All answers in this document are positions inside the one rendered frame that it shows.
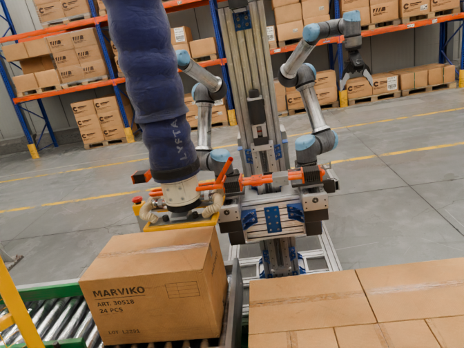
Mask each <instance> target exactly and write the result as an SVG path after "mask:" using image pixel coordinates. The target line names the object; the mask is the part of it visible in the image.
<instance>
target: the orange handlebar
mask: <svg viewBox="0 0 464 348"><path fill-rule="evenodd" d="M321 170H322V176H323V175H325V170H324V169H321ZM300 179H302V174H301V171H294V172H288V180H300ZM272 182H273V180H272V175H262V174H260V175H252V176H251V177H244V178H242V182H241V184H242V186H248V185H251V186H261V185H263V184H266V183H272ZM207 184H214V185H208V186H199V185H207ZM213 189H223V186H222V181H221V182H220V184H215V182H205V183H199V184H198V186H197V187H196V189H195V190H196V191H207V190H213ZM149 195H150V196H151V197H155V196H162V195H163V192H162V188H155V189H153V190H151V191H150V192H149Z"/></svg>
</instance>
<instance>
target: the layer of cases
mask: <svg viewBox="0 0 464 348"><path fill-rule="evenodd" d="M248 348H464V257H463V258H451V259H444V260H432V261H425V262H413V263H407V264H395V265H388V266H381V267H369V268H363V269H355V270H354V269H351V270H344V271H332V272H325V273H313V274H307V275H295V276H288V277H281V278H269V279H263V280H250V281H249V341H248Z"/></svg>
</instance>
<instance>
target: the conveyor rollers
mask: <svg viewBox="0 0 464 348"><path fill-rule="evenodd" d="M226 276H227V280H228V287H227V293H226V302H225V306H224V315H223V321H222V329H221V334H220V338H219V341H218V347H220V346H225V341H226V327H227V320H228V312H229V298H230V291H231V277H232V272H228V273H227V274H226ZM82 297H83V296H73V298H72V299H71V301H70V302H69V303H68V305H67V306H66V308H65V309H64V310H63V312H62V313H61V315H60V316H59V317H58V319H57V320H56V322H55V323H54V325H53V326H52V327H51V329H50V330H49V332H48V333H47V334H46V336H45V337H44V339H43V340H42V341H47V340H54V339H55V337H56V336H57V334H58V333H59V331H60V330H61V328H62V327H63V326H64V324H65V323H66V321H67V319H68V318H69V317H70V315H71V313H72V312H73V311H74V309H75V307H76V306H77V305H78V303H79V301H80V300H81V299H82ZM57 299H58V298H53V299H47V301H45V300H35V301H34V302H33V301H28V302H23V303H24V305H25V307H26V308H28V307H29V308H28V309H27V311H28V313H29V315H30V317H32V316H33V315H34V313H35V312H36V311H37V310H38V308H40V306H41V305H42V304H43V302H44V301H45V303H44V304H43V305H42V307H41V308H40V309H39V310H38V312H37V313H36V314H35V315H34V317H33V318H32V321H33V323H34V325H35V328H36V327H37V325H38V324H39V323H40V322H41V320H42V319H43V317H44V316H45V315H46V314H47V313H48V311H49V310H50V308H51V307H52V306H53V305H54V303H55V302H56V301H57ZM69 299H70V297H65V298H60V299H59V300H58V302H57V303H56V305H55V306H54V307H53V308H52V309H51V311H50V312H49V314H48V315H47V316H46V317H45V319H44V320H43V322H42V323H41V324H40V325H39V327H38V328H37V332H38V334H39V336H40V338H41V337H42V336H43V335H44V334H45V332H46V331H47V329H48V328H49V326H50V325H51V324H52V322H53V321H54V320H55V318H56V317H57V316H58V314H59V312H60V311H61V310H62V309H63V307H64V306H65V304H66V303H67V302H68V300H69ZM32 302H33V303H32ZM31 303H32V304H31ZM30 304H31V305H30ZM5 307H6V304H0V310H1V311H0V318H1V317H3V316H4V315H6V314H7V313H9V311H8V308H7V307H6V308H5ZM3 308H5V309H3ZM87 308H88V305H87V302H86V299H85V298H84V300H83V301H82V303H81V304H80V306H79V307H78V309H77V310H76V312H75V313H74V315H73V316H72V318H71V319H70V321H69V322H68V324H67V325H66V327H65V328H64V330H63V331H62V333H61V335H60V336H59V337H58V340H61V339H69V337H70V336H71V334H72V333H73V331H74V330H75V328H76V326H77V325H78V323H79V321H80V320H81V318H82V317H83V315H84V314H85V312H86V310H87ZM2 309H3V310H2ZM92 323H93V317H92V314H91V312H90V311H89V312H88V314H87V316H86V317H85V318H84V321H83V322H82V324H81V325H80V327H79V328H78V330H77V332H76V334H75V335H74V336H73V338H84V336H85V335H86V333H87V331H88V330H89V328H90V326H91V325H92ZM11 326H12V325H11ZM11 326H9V327H8V328H6V329H4V330H3V331H1V332H0V335H1V336H0V340H1V337H3V336H4V335H5V334H6V332H7V331H8V330H9V328H11ZM16 331H17V332H16ZM15 332H16V333H15ZM18 333H19V331H18V328H17V326H16V324H14V326H13V327H12V328H11V329H10V330H9V332H8V333H7V334H6V335H5V336H4V337H3V340H4V339H5V338H6V339H5V340H4V342H5V344H6V345H9V344H10V343H11V342H12V341H13V339H14V338H15V337H16V336H17V334H18ZM12 334H13V335H12ZM10 335H11V336H10ZM8 336H10V337H8ZM98 337H99V332H98V329H97V326H96V325H95V326H94V327H93V329H92V331H91V333H90V335H89V336H88V338H87V340H86V341H85V343H86V345H87V348H93V347H94V346H95V343H96V342H97V339H98ZM21 338H22V336H21V334H19V335H18V336H17V338H16V339H15V340H14V342H13V343H15V342H16V343H15V344H18V343H24V340H23V339H21ZM18 340H19V341H18ZM17 341H18V342H17ZM13 343H12V344H13ZM175 343H176V340H175V341H166V343H165V345H164V348H175ZM158 344H159V342H149V343H148V346H147V348H158ZM109 346H110V345H106V346H104V344H103V341H102V340H101V342H100V344H99V346H98V348H109ZM125 346H126V345H115V346H114V348H124V347H125ZM141 346H142V343H135V344H132V345H131V346H130V348H141ZM192 346H193V340H183V343H182V348H192ZM210 346H211V338H204V339H201V341H200V348H205V347H210Z"/></svg>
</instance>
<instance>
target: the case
mask: <svg viewBox="0 0 464 348"><path fill-rule="evenodd" d="M78 283H79V286H80V287H81V290H82V293H83V295H84V297H85V299H86V302H87V305H88V308H89V309H90V312H91V314H92V317H93V320H94V321H95V324H96V326H97V329H98V332H99V335H100V336H101V339H102V341H103V344H104V346H106V345H125V344H135V343H145V342H165V341H175V340H194V339H204V338H220V334H221V329H222V321H223V315H224V306H225V302H226V293H227V287H228V280H227V276H226V271H225V268H224V262H223V258H222V253H221V249H220V243H219V240H218V235H217V231H216V227H215V226H201V227H194V228H187V229H173V230H165V231H152V232H143V233H131V234H126V235H114V236H113V237H112V238H111V239H110V240H109V242H108V243H107V244H106V246H105V247H104V248H103V249H102V251H101V252H100V253H99V255H98V256H97V257H96V258H95V260H94V261H93V263H92V264H91V265H90V266H89V267H88V269H87V270H86V272H85V273H84V274H83V276H82V277H81V278H80V279H79V281H78Z"/></svg>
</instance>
